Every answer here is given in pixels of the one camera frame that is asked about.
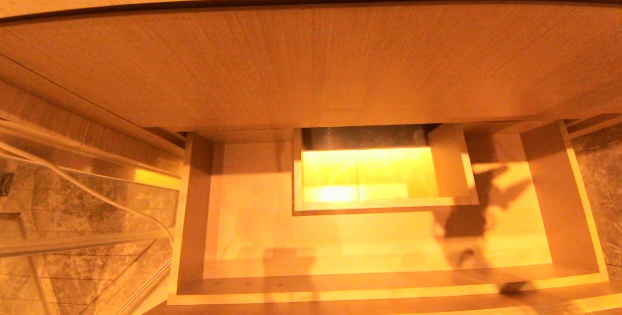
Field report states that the wooden vanity side panel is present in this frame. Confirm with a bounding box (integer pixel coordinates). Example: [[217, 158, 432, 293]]
[[0, 54, 188, 177]]

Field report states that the glass shower screen pale frame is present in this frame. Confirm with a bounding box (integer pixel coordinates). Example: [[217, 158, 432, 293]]
[[0, 118, 181, 315]]

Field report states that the thin white cable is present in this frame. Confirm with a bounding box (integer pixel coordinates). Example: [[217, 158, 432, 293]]
[[0, 138, 174, 243]]

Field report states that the wooden upper vanity front panel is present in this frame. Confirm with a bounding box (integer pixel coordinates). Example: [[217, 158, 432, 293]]
[[0, 1, 622, 133]]

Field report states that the wooden vanity drawer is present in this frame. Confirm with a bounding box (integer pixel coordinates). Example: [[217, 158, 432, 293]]
[[143, 120, 622, 315]]

